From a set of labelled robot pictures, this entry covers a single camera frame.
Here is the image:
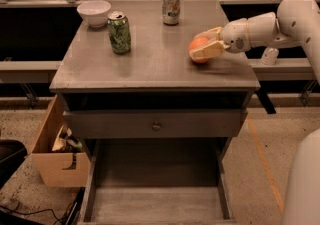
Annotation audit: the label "metal railing ledge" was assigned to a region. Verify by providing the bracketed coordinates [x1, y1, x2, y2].
[0, 61, 60, 83]

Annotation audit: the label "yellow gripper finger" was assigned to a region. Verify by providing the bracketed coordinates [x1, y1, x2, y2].
[189, 41, 228, 60]
[196, 27, 222, 40]

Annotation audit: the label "crumpled items in box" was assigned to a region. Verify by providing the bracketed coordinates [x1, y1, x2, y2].
[52, 125, 82, 153]

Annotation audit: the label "hand sanitizer bottle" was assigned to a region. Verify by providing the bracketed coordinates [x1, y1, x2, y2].
[261, 47, 279, 66]

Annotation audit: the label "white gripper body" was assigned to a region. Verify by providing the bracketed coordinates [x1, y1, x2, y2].
[221, 18, 250, 53]

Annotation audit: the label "closed top drawer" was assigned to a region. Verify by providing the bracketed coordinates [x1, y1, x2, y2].
[64, 109, 247, 139]

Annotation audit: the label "open middle drawer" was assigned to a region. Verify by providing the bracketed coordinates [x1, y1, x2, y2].
[78, 139, 236, 225]

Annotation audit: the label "white bowl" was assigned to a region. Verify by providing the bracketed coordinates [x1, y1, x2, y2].
[77, 0, 111, 28]

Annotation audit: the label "cardboard box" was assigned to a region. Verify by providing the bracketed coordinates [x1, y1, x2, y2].
[31, 96, 91, 187]

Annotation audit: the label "white soda can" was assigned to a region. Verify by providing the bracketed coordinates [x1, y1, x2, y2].
[162, 0, 180, 25]

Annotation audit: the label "green soda can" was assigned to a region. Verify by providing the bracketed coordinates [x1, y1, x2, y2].
[107, 11, 131, 54]

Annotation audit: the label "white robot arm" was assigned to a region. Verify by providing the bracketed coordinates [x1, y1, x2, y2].
[189, 0, 320, 225]

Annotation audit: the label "grey drawer cabinet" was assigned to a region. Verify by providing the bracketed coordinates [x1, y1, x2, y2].
[49, 0, 261, 225]

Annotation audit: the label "black floor cable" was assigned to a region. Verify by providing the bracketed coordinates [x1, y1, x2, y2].
[0, 203, 73, 225]

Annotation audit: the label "orange fruit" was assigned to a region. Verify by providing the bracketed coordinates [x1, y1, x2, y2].
[188, 37, 208, 64]

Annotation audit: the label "black bin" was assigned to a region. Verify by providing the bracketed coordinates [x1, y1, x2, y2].
[0, 140, 27, 189]

